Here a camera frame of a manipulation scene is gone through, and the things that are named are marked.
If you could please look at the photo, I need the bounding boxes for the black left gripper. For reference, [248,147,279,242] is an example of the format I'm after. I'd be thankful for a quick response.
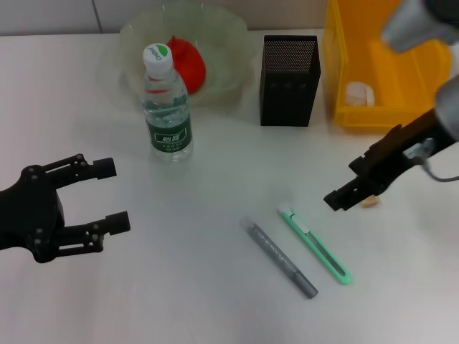
[0,153,131,264]

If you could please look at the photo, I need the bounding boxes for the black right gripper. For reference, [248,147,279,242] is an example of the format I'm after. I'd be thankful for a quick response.
[323,108,453,213]

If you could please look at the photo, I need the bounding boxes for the green utility knife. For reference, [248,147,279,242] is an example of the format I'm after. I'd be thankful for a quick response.
[276,203,354,287]

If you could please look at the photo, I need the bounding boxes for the green label water bottle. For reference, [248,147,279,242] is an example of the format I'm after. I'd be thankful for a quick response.
[142,43,194,164]

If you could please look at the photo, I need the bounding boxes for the grey marker pen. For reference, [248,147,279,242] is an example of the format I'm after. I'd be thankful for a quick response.
[239,216,319,300]

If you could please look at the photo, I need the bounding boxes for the white paper ball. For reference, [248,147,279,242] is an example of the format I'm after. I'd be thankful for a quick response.
[344,81,376,107]

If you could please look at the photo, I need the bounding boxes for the red-orange fruit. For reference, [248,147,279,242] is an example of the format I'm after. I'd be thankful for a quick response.
[165,34,208,96]

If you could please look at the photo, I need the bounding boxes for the beige eraser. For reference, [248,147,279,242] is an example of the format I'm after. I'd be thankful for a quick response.
[360,195,382,210]

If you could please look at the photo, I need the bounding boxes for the black mesh pen holder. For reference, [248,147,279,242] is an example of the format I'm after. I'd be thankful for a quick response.
[260,34,321,127]

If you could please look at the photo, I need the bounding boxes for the translucent glass fruit bowl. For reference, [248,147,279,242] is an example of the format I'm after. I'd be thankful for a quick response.
[118,0,257,109]

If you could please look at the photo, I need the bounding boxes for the yellow plastic bin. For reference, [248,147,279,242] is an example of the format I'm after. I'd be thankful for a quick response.
[323,0,453,135]

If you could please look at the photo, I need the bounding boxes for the right gripper cable with plug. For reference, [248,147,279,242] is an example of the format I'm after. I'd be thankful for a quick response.
[403,137,459,183]

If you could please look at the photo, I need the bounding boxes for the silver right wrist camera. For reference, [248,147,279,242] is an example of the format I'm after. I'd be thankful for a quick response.
[381,0,459,55]

